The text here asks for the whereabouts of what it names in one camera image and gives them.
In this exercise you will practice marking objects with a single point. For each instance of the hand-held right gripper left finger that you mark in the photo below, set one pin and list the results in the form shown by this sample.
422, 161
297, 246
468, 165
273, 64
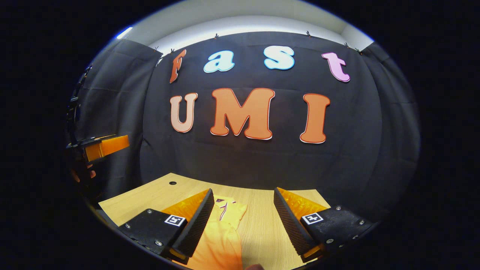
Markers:
198, 223

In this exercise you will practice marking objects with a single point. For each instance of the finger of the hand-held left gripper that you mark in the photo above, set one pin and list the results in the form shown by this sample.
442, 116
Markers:
108, 146

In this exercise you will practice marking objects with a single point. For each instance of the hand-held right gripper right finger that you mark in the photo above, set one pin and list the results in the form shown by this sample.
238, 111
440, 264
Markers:
290, 221

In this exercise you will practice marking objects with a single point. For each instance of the orange polo T-shirt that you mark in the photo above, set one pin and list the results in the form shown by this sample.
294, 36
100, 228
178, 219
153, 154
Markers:
221, 240

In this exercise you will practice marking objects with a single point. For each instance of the black backdrop cloth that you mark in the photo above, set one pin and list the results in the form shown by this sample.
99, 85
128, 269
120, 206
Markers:
243, 161

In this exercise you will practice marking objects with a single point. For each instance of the white ceiling light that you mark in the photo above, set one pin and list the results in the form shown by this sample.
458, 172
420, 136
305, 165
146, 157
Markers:
124, 32

